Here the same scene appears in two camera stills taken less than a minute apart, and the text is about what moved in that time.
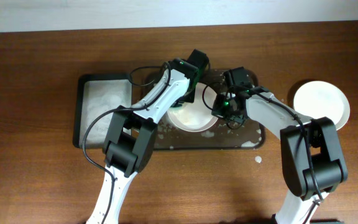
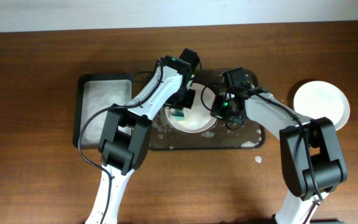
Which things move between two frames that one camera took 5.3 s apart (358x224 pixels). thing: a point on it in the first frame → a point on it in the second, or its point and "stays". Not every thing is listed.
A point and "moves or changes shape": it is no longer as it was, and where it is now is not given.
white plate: x=196 y=116 stays
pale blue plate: x=346 y=111 stays
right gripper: x=232 y=116 stays
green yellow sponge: x=176 y=104 moves or changes shape
